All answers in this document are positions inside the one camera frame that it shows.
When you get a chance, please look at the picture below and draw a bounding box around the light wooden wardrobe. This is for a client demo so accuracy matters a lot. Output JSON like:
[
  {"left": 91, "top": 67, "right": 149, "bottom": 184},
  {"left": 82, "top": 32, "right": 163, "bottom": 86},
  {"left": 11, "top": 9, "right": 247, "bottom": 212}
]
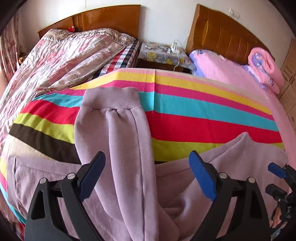
[{"left": 277, "top": 39, "right": 296, "bottom": 130}]

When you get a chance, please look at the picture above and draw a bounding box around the purple pillow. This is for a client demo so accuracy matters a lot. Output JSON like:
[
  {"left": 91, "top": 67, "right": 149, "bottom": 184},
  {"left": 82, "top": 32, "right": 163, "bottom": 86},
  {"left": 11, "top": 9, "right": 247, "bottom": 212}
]
[{"left": 241, "top": 65, "right": 266, "bottom": 90}]

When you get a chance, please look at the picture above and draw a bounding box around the rainbow striped blanket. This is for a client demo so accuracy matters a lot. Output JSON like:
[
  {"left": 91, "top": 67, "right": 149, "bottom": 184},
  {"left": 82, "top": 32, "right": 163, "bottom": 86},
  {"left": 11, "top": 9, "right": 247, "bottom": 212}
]
[{"left": 0, "top": 67, "right": 286, "bottom": 225}]

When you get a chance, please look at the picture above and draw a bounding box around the rolled pink floral comforter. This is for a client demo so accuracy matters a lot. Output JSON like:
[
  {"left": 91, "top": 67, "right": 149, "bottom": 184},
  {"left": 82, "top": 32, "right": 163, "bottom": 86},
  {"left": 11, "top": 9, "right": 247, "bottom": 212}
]
[{"left": 248, "top": 47, "right": 285, "bottom": 94}]

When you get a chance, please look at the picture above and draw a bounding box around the pink bed sheet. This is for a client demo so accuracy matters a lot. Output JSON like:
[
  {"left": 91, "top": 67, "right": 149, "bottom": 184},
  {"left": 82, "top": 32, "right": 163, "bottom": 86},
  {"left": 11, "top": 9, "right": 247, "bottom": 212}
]
[{"left": 189, "top": 50, "right": 295, "bottom": 167}]

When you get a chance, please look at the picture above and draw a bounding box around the right wooden headboard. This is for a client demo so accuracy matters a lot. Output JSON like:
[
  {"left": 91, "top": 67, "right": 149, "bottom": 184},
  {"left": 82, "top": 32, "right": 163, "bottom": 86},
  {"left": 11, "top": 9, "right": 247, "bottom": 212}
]
[{"left": 186, "top": 4, "right": 269, "bottom": 65}]

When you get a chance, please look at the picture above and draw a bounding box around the wooden headboard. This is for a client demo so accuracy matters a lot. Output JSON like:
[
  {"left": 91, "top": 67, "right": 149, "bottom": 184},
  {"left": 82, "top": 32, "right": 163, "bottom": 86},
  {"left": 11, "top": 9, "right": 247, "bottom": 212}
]
[
  {"left": 38, "top": 4, "right": 141, "bottom": 38},
  {"left": 186, "top": 4, "right": 269, "bottom": 65}
]

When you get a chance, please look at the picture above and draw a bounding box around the white power strip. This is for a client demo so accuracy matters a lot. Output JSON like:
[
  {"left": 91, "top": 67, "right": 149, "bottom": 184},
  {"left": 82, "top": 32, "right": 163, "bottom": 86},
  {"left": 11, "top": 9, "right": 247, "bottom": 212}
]
[{"left": 171, "top": 42, "right": 179, "bottom": 53}]

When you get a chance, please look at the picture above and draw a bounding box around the pink floral quilt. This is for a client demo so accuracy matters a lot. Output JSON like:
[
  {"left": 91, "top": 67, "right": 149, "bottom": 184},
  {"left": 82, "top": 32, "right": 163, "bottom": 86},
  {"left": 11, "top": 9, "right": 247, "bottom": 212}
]
[{"left": 1, "top": 28, "right": 135, "bottom": 146}]

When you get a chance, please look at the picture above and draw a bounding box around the nightstand with floral cloth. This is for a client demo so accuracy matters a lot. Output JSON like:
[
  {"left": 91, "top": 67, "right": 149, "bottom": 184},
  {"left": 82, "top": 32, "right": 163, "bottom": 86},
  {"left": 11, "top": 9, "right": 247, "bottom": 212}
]
[{"left": 135, "top": 42, "right": 196, "bottom": 73}]

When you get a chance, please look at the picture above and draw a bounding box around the plaid bed sheet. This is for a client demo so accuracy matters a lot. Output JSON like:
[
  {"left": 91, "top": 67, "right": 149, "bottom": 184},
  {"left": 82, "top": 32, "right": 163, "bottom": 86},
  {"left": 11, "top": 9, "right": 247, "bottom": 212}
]
[{"left": 88, "top": 39, "right": 140, "bottom": 81}]

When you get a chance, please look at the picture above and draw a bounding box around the floral pink curtain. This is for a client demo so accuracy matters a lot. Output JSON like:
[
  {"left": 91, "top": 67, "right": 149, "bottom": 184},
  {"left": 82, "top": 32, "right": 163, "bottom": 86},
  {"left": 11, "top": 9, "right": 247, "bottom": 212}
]
[{"left": 1, "top": 13, "right": 20, "bottom": 83}]

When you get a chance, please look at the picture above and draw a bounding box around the left wooden headboard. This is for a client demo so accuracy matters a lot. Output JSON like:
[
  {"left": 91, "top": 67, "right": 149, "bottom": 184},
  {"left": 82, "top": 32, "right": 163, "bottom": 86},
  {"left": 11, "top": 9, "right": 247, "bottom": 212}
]
[{"left": 38, "top": 4, "right": 141, "bottom": 38}]

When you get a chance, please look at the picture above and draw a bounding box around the white wall socket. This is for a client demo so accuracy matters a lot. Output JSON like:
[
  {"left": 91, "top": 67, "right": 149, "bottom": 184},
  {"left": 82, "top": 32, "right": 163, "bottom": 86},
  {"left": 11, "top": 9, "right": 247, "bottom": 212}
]
[{"left": 229, "top": 8, "right": 240, "bottom": 19}]

